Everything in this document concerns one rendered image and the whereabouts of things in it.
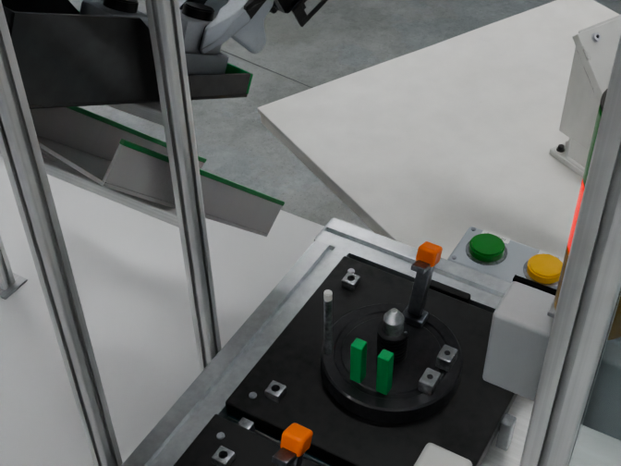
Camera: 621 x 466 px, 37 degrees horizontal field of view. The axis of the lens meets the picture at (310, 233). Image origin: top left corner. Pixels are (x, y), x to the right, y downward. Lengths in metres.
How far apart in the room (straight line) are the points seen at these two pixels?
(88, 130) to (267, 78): 2.23
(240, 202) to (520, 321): 0.44
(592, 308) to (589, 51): 0.79
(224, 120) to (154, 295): 1.84
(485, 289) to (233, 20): 0.41
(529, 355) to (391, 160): 0.77
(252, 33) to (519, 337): 0.42
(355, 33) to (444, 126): 1.99
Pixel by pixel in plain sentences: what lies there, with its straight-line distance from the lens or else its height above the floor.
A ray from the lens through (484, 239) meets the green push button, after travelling 1.08.
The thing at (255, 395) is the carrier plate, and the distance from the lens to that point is 0.91.
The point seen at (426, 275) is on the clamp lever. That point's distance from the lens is 0.92.
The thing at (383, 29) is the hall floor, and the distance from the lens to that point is 3.44.
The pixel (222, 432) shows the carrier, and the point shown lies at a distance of 0.89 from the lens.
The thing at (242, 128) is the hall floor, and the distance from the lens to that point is 2.93.
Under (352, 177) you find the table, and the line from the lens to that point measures 1.33.
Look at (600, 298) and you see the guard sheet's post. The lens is 0.54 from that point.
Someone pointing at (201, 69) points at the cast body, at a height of 1.22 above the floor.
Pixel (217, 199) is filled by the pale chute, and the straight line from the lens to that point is 0.95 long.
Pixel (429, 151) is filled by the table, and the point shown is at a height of 0.86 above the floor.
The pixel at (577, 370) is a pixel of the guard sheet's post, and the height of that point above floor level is 1.25.
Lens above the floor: 1.69
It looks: 42 degrees down
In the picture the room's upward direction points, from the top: 1 degrees counter-clockwise
